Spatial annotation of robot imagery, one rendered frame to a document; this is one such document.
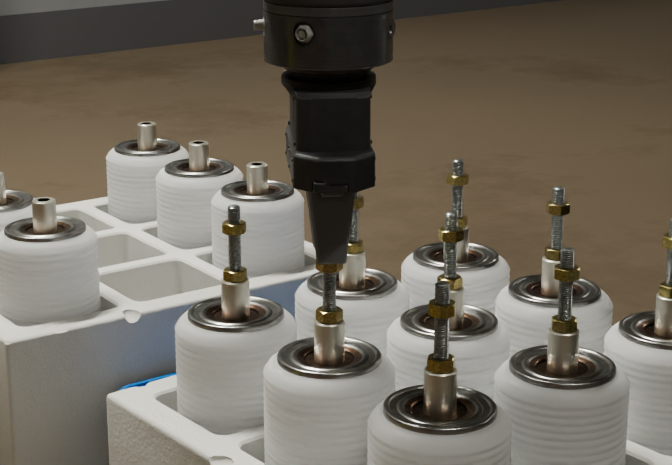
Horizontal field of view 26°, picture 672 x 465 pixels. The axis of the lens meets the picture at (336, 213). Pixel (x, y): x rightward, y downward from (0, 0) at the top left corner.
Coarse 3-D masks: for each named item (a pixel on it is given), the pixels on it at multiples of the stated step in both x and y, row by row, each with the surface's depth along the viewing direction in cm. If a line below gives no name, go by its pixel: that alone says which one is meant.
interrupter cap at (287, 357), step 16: (288, 352) 106; (304, 352) 106; (352, 352) 106; (368, 352) 106; (288, 368) 103; (304, 368) 103; (320, 368) 103; (336, 368) 103; (352, 368) 103; (368, 368) 103
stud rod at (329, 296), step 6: (324, 276) 103; (330, 276) 103; (324, 282) 103; (330, 282) 103; (324, 288) 104; (330, 288) 103; (324, 294) 104; (330, 294) 104; (324, 300) 104; (330, 300) 104; (324, 306) 104; (330, 306) 104
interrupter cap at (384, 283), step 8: (320, 272) 123; (336, 272) 124; (368, 272) 124; (376, 272) 124; (384, 272) 123; (312, 280) 122; (320, 280) 121; (336, 280) 122; (368, 280) 122; (376, 280) 122; (384, 280) 121; (392, 280) 121; (312, 288) 119; (320, 288) 120; (336, 288) 120; (368, 288) 120; (376, 288) 120; (384, 288) 120; (392, 288) 119; (336, 296) 118; (344, 296) 118; (352, 296) 118; (360, 296) 118; (368, 296) 118; (376, 296) 118
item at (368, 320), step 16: (304, 288) 121; (400, 288) 121; (304, 304) 119; (320, 304) 118; (336, 304) 117; (352, 304) 117; (368, 304) 117; (384, 304) 118; (400, 304) 119; (304, 320) 119; (352, 320) 117; (368, 320) 117; (384, 320) 118; (304, 336) 120; (352, 336) 117; (368, 336) 118; (384, 336) 118; (384, 352) 119
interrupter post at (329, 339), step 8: (320, 328) 104; (328, 328) 104; (336, 328) 104; (344, 328) 105; (320, 336) 104; (328, 336) 104; (336, 336) 104; (344, 336) 105; (320, 344) 104; (328, 344) 104; (336, 344) 104; (344, 344) 105; (320, 352) 104; (328, 352) 104; (336, 352) 104; (344, 352) 105; (320, 360) 104; (328, 360) 104; (336, 360) 104
